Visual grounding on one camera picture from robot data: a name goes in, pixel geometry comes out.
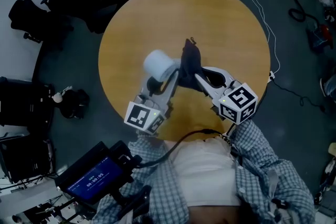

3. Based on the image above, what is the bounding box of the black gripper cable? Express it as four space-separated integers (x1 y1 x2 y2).
226 123 237 137

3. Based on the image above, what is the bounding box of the black bag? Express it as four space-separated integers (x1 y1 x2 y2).
58 88 91 120

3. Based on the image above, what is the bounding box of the beige doll figure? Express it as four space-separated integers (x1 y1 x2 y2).
51 85 73 104

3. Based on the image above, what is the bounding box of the person's left forearm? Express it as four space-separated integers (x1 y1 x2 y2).
128 133 169 165

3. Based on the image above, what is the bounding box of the person's right forearm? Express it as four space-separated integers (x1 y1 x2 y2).
230 119 279 167

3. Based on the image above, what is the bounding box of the black monitor cable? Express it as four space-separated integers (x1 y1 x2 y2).
140 128 223 169

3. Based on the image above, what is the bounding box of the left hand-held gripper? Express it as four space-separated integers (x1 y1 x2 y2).
123 69 181 136

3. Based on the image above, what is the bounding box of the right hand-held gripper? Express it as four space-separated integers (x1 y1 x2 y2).
194 66 259 125

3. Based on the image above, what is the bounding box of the black equipment case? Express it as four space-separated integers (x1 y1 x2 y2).
0 76 55 127
0 134 56 185

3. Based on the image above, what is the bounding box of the person's torso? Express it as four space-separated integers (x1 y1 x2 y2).
91 136 316 224

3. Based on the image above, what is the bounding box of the black monitor with blue screen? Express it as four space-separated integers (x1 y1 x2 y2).
55 140 143 206

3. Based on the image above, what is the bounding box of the white power cable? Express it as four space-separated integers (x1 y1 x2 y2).
232 0 281 74

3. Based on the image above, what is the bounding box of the white cluttered workbench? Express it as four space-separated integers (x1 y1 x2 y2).
0 180 81 224

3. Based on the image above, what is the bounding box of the black floor cable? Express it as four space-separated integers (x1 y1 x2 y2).
271 78 327 114

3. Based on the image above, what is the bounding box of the dark wiping cloth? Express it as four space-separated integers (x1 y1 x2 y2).
178 37 204 93

